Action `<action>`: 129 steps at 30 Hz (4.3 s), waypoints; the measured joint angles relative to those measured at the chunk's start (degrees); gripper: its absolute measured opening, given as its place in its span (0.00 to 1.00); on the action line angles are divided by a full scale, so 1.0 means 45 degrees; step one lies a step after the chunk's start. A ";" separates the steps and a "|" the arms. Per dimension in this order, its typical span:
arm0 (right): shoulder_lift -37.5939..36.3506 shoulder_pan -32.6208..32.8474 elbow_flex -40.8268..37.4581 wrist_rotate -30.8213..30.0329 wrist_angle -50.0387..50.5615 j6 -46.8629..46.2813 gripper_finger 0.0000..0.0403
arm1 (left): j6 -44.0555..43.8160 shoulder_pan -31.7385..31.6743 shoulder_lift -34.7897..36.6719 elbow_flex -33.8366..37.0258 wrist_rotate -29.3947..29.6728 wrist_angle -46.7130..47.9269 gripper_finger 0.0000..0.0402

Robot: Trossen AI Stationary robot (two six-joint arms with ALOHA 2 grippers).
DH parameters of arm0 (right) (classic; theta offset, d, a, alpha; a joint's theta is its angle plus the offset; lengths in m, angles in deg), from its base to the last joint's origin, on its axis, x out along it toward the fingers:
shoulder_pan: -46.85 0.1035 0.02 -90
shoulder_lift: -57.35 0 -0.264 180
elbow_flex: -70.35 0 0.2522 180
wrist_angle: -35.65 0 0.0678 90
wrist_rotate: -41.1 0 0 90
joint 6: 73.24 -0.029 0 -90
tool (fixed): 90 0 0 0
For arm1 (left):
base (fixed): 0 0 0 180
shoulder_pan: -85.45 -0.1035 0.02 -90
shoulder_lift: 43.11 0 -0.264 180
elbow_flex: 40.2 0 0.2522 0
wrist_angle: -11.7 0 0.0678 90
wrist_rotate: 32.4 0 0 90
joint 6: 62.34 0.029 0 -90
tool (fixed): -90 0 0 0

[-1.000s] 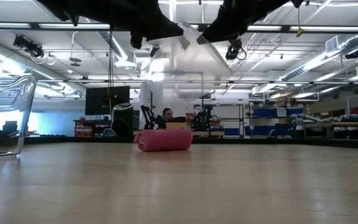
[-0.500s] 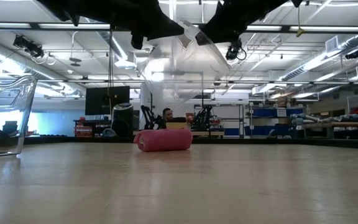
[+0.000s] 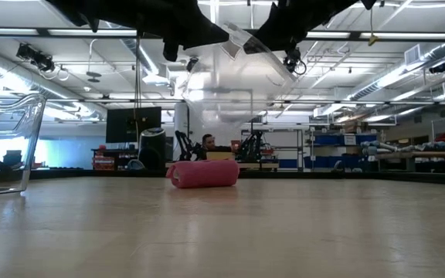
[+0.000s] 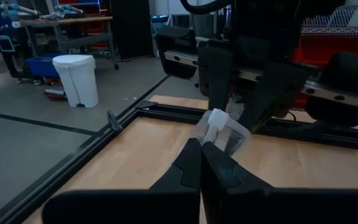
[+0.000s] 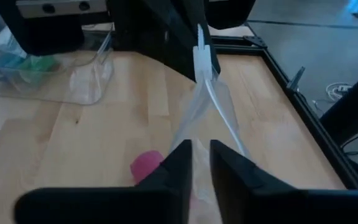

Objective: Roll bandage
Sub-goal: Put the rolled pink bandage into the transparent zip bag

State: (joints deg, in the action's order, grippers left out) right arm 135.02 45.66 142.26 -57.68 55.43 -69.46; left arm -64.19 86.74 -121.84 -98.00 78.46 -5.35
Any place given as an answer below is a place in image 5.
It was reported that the clear zipper bag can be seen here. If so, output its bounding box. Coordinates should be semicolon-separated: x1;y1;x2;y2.
169;24;252;224

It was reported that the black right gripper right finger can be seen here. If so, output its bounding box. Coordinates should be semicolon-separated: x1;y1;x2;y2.
209;139;358;224

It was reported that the zipper bag with green bandage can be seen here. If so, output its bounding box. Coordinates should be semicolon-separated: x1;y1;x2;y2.
17;54;62;78

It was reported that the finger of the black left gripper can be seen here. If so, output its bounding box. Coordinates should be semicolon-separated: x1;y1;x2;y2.
204;0;256;30
109;0;221;82

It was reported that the black aluminium table frame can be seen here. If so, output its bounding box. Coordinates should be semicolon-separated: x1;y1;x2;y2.
208;35;358;191

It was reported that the zipper bag with blue bandage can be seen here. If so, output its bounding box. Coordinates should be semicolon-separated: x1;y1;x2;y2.
0;27;24;91

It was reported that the pink elastic bandage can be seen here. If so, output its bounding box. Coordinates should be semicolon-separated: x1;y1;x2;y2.
130;150;167;185

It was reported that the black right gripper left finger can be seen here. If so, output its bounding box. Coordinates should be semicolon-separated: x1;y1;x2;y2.
13;139;193;224

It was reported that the black frame clip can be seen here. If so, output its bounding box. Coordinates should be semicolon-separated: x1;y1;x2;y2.
287;65;306;92

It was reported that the white cable bundle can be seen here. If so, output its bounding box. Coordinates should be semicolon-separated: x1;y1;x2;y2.
325;82;353;103

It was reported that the clear plastic bin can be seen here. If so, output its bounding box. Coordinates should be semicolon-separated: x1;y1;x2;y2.
0;7;116;106

